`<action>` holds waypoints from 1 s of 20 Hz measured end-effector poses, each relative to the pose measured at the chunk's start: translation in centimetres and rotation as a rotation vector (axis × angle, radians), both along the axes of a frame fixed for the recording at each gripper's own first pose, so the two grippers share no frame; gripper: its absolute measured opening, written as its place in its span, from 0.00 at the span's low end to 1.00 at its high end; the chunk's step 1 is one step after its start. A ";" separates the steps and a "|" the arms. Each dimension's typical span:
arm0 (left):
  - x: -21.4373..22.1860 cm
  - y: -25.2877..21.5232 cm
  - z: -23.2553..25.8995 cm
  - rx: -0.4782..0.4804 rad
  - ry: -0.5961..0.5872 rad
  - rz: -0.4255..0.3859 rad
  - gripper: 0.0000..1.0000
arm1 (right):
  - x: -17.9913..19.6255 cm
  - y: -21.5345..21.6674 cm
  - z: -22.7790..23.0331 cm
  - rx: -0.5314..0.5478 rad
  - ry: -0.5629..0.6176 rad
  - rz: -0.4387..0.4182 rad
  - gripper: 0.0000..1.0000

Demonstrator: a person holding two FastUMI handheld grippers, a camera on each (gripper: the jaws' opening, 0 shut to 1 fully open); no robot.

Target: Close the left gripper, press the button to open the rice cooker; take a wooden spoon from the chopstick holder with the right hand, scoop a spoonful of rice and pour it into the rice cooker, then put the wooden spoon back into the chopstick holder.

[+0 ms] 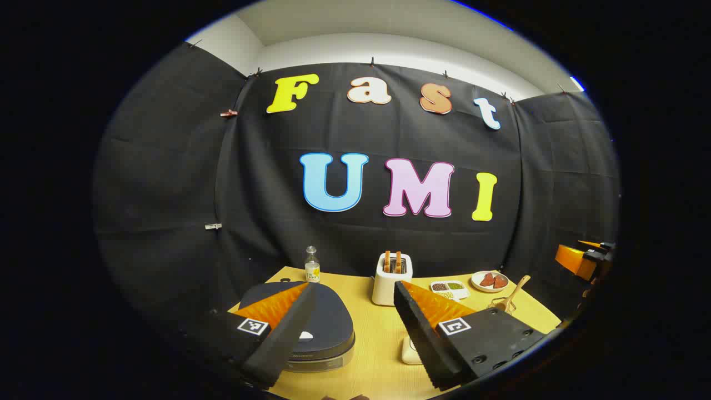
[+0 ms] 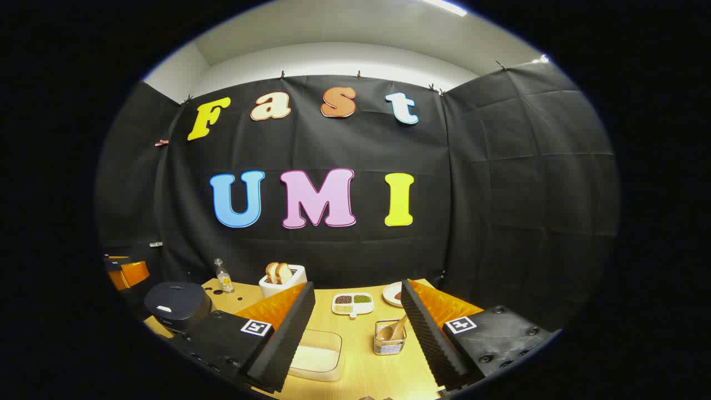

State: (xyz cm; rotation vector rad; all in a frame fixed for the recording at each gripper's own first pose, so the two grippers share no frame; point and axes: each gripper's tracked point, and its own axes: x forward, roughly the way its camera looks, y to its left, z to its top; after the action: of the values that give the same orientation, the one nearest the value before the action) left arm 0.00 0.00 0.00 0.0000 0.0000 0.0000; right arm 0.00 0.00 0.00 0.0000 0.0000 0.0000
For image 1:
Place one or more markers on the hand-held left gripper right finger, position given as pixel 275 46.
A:
pixel 425 344

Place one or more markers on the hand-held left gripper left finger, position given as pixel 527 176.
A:
pixel 283 339

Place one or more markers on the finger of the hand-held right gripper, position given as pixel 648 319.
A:
pixel 575 261
pixel 605 249

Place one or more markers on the clear glass rice dish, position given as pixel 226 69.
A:
pixel 410 353

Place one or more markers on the dark grey rice cooker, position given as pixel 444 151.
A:
pixel 333 322

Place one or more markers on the wooden spoon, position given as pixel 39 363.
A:
pixel 516 289

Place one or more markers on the white divided bean dish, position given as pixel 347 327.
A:
pixel 450 289

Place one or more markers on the white toaster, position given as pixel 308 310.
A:
pixel 383 289

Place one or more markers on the small glass bottle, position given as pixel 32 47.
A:
pixel 312 269

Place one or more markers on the red meat piece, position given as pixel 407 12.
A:
pixel 500 281
pixel 487 280

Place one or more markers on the white round plate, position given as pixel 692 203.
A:
pixel 475 282

